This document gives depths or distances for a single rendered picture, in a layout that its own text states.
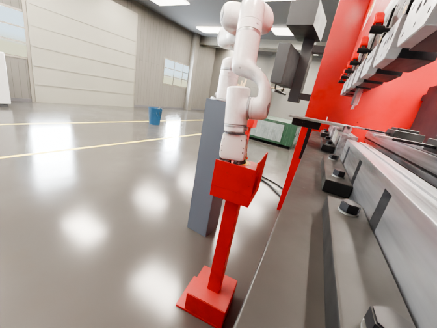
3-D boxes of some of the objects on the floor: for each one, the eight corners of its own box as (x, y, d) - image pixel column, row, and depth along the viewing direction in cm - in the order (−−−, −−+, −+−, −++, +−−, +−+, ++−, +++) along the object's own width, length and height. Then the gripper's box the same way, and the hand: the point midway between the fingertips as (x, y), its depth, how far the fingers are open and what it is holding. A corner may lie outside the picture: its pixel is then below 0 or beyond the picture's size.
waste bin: (153, 125, 528) (155, 107, 514) (144, 122, 544) (145, 105, 529) (165, 125, 563) (166, 108, 549) (155, 122, 578) (157, 105, 564)
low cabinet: (291, 150, 536) (298, 125, 515) (237, 136, 600) (242, 113, 580) (300, 143, 676) (306, 123, 656) (256, 132, 741) (261, 113, 720)
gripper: (212, 128, 77) (209, 176, 81) (253, 132, 72) (247, 183, 76) (220, 127, 83) (216, 171, 88) (257, 131, 79) (251, 177, 83)
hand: (231, 172), depth 82 cm, fingers closed
